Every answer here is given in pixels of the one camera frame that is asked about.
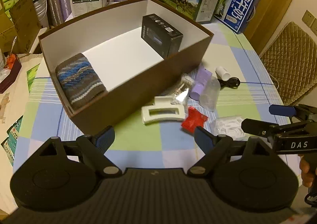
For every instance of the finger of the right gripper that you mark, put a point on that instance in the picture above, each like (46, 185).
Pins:
(301, 111)
(259, 128)

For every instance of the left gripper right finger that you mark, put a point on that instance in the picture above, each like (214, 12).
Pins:
(215, 149)

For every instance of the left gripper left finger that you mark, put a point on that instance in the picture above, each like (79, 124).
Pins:
(93, 149)

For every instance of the red snack packet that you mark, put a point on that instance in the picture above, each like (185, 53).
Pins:
(194, 119)

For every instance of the striped knitted sock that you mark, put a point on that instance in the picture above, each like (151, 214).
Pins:
(79, 81)

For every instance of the clear packet with silver item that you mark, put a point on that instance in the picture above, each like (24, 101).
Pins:
(181, 92)

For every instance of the white pill bottle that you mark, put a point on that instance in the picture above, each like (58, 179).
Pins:
(222, 73)

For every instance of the white hair claw clip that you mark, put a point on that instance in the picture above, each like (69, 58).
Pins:
(163, 109)

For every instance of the purple cream tube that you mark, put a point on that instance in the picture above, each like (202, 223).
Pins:
(202, 77)

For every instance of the black product box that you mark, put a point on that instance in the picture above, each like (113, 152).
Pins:
(160, 35)

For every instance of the person right hand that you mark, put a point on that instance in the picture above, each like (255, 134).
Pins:
(307, 175)

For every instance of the checked pastel tablecloth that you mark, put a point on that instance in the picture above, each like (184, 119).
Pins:
(164, 144)

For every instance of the large brown cardboard box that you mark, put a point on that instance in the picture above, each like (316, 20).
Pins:
(132, 72)

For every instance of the green medicine sachets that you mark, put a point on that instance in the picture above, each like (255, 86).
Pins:
(10, 143)

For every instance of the small dark wooden tray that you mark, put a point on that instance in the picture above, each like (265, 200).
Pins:
(9, 75)

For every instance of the blue milk carton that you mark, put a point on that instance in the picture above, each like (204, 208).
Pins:
(236, 14)

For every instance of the brown cardboard carton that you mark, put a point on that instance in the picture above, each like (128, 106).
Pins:
(19, 32)

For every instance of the stack of white bowls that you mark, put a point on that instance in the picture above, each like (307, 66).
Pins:
(41, 8)

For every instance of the wall socket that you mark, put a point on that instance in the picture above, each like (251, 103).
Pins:
(310, 20)

